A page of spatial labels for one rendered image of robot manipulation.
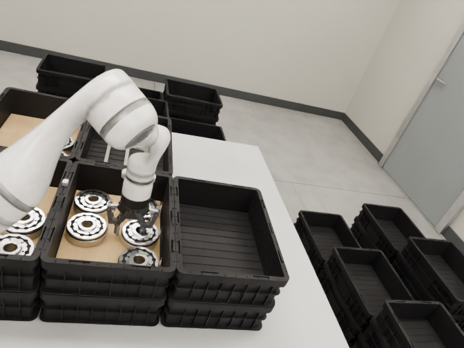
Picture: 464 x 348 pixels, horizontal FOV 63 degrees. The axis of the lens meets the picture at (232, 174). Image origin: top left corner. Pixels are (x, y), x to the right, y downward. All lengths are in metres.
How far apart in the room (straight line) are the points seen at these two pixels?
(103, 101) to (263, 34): 3.90
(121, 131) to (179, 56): 3.79
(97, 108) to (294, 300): 0.95
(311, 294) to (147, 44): 3.42
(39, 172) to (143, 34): 3.72
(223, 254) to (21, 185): 0.70
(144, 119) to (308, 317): 0.91
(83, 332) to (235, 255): 0.46
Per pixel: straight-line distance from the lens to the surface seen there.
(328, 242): 2.37
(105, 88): 0.58
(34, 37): 4.43
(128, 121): 0.57
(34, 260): 0.93
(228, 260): 1.15
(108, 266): 0.92
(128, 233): 1.10
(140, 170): 0.94
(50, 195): 1.25
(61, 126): 0.60
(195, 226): 1.21
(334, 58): 4.81
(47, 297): 1.02
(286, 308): 1.28
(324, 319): 1.33
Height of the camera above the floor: 1.62
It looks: 32 degrees down
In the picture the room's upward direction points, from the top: 19 degrees clockwise
